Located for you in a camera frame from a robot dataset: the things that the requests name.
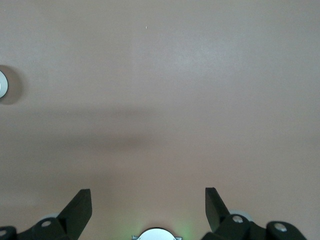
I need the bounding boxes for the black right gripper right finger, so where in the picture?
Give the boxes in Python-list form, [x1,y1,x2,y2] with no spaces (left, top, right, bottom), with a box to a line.
[201,187,307,240]

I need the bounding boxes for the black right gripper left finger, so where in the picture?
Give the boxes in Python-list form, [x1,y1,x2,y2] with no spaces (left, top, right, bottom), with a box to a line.
[0,188,93,240]

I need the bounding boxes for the blue bowl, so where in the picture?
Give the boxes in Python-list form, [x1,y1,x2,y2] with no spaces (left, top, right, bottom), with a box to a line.
[0,70,10,98]

